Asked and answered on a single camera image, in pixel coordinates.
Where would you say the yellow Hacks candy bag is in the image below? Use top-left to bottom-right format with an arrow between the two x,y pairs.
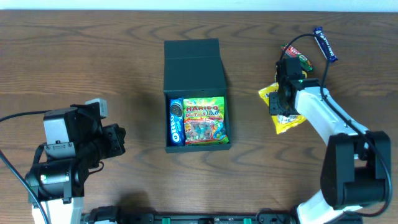
258,83 -> 307,134

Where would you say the green Haribo gummy bag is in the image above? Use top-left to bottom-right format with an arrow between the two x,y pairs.
183,96 -> 229,145

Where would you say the blue Oreo cookie pack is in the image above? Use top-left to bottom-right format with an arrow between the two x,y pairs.
169,98 -> 185,146

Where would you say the black gift box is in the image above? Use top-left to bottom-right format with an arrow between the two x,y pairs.
164,39 -> 232,153

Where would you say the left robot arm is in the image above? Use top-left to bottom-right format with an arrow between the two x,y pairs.
25,98 -> 126,223

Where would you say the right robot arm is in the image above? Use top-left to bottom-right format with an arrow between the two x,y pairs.
269,79 -> 393,223

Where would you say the red green snack bar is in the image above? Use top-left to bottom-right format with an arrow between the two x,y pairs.
280,45 -> 314,72

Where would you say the dark blue chocolate bar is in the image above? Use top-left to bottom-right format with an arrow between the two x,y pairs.
313,26 -> 338,63

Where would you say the right black cable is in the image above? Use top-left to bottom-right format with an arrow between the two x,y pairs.
278,32 -> 393,218

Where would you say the black cable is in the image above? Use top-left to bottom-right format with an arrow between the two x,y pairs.
278,32 -> 393,218
0,110 -> 50,224

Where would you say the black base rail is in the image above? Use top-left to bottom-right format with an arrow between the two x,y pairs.
79,206 -> 301,224

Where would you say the left black cable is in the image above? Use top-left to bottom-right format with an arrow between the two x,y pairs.
0,110 -> 50,224

